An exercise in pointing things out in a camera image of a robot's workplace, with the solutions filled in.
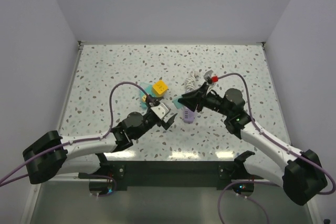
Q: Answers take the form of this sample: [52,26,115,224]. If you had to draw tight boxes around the teal small plug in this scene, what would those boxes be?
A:
[172,98,183,109]

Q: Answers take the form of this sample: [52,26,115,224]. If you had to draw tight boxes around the yellow cube socket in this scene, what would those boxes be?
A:
[152,80,169,97]

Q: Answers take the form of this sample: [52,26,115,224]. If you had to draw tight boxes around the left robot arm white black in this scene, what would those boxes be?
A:
[23,98,175,185]

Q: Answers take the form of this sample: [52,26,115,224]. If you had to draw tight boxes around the teal triangular socket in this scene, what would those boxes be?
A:
[139,82,153,110]

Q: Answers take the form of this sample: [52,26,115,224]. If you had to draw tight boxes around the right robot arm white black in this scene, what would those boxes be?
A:
[178,83,328,206]

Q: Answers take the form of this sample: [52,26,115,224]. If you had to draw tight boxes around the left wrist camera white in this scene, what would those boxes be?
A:
[150,103,171,120]

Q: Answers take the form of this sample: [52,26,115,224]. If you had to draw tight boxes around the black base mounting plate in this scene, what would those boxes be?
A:
[79,161,257,191]

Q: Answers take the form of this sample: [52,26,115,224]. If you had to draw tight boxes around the white coiled power cord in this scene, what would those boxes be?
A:
[184,70,200,92]

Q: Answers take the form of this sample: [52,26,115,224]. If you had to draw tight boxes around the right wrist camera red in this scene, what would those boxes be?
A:
[203,70,219,85]

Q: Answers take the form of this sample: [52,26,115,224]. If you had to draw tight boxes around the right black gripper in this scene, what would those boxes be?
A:
[178,82,231,117]

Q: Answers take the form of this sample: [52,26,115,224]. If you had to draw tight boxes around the purple power strip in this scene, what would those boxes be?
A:
[183,107,195,124]

